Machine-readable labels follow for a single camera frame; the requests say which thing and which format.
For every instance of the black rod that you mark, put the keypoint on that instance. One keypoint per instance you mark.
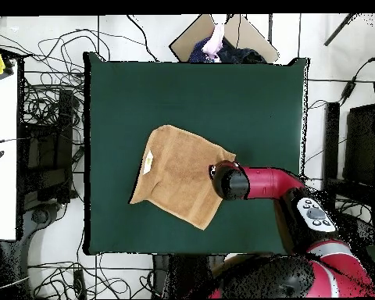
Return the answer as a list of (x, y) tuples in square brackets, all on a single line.
[(340, 29)]

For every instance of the white desk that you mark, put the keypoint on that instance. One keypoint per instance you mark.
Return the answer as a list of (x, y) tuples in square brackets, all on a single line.
[(1, 187)]

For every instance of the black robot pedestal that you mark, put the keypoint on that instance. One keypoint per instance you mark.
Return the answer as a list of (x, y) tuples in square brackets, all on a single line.
[(187, 275)]

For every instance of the blue dotted garment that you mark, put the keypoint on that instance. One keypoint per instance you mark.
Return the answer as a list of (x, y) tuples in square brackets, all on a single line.
[(197, 53)]

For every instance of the pale pink garment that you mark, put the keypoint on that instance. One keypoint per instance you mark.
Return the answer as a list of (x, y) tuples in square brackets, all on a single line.
[(215, 40)]

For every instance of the black floor stand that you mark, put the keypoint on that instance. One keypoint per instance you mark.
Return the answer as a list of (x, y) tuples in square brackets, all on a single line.
[(331, 140), (65, 140)]

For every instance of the grey chair base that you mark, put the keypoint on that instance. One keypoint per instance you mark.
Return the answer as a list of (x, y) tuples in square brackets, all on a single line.
[(39, 215)]

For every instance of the dark navy garment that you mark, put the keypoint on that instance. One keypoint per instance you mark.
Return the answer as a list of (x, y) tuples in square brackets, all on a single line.
[(237, 54)]

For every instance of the dark green table cloth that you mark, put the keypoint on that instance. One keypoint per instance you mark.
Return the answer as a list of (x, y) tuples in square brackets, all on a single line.
[(206, 93)]

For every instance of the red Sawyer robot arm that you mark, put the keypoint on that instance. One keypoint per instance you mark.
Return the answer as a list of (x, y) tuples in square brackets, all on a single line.
[(268, 184)]

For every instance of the brown cardboard box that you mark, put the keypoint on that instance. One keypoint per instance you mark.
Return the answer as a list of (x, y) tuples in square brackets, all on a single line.
[(256, 37)]

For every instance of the tan terry towel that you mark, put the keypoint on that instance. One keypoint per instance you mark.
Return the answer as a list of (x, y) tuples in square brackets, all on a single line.
[(181, 175)]

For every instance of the black power strip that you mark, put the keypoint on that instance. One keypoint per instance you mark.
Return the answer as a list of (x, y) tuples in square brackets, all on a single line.
[(79, 282)]

